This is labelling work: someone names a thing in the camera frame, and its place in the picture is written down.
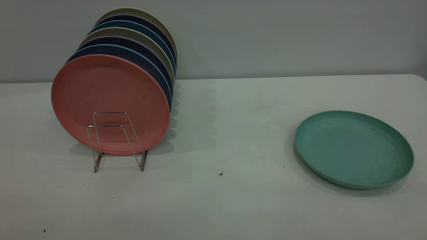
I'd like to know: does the green plate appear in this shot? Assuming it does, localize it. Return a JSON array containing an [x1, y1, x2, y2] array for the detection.
[[295, 111, 415, 190]]

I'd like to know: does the blue plate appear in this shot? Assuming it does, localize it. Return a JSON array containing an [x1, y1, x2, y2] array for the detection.
[[66, 44, 173, 110], [87, 20, 176, 72]]

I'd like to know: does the pink plate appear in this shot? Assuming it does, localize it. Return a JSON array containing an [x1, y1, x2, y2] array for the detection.
[[51, 54, 171, 156]]

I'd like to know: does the dark purple plate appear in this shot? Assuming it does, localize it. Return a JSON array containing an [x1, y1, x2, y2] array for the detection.
[[79, 36, 174, 94], [94, 14, 177, 61]]

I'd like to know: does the beige plate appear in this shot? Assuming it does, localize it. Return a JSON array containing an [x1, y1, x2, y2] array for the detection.
[[79, 27, 175, 84], [95, 8, 177, 57]]

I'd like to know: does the metal wire plate rack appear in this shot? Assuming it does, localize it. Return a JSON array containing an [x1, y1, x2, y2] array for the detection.
[[87, 112, 148, 173]]

